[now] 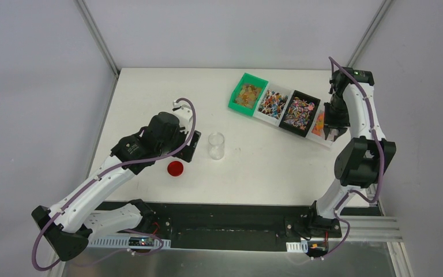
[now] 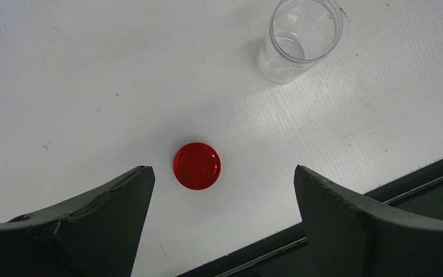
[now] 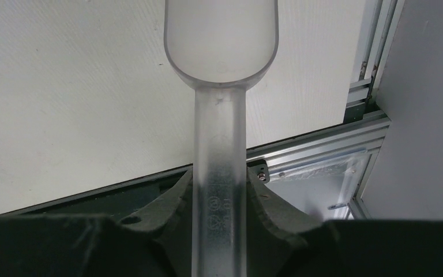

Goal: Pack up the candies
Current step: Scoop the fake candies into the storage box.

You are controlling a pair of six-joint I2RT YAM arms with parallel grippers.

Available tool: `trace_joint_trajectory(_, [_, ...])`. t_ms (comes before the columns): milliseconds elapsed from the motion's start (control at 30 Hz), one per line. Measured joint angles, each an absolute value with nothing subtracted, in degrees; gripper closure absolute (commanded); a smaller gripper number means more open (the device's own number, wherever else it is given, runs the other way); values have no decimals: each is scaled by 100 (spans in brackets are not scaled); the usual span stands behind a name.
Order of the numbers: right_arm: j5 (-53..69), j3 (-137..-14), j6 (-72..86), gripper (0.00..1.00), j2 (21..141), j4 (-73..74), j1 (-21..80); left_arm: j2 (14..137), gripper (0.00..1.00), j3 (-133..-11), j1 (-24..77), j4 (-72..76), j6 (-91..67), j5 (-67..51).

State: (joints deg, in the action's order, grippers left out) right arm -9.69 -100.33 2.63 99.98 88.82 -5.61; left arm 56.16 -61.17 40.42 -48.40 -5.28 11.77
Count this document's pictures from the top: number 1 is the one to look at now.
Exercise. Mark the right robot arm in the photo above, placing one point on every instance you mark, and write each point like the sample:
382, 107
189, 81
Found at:
360, 167

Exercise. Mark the white lollipop bin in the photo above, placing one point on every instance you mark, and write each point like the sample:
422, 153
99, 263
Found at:
272, 104

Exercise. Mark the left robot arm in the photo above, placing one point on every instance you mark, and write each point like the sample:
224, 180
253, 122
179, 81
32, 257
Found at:
69, 225

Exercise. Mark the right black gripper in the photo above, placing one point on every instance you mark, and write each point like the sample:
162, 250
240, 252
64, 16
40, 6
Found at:
330, 122

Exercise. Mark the black candy bin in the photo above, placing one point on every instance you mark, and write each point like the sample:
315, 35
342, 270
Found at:
300, 113

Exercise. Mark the aluminium frame rail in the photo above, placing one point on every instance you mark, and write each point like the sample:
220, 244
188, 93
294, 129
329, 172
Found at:
373, 229

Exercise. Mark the red jar lid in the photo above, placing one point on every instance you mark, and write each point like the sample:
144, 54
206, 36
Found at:
175, 168

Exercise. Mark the white gummy bin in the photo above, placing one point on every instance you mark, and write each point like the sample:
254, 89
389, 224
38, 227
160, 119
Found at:
316, 132

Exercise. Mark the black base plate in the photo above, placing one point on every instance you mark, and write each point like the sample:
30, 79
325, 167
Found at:
266, 228

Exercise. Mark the green candy bin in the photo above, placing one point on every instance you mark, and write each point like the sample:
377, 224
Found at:
246, 94

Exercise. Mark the clear plastic jar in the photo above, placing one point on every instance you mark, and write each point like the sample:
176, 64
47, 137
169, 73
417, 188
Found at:
216, 145

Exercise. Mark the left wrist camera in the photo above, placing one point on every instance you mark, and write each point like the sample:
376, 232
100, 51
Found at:
184, 113

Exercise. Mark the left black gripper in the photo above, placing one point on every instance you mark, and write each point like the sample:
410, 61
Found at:
191, 145

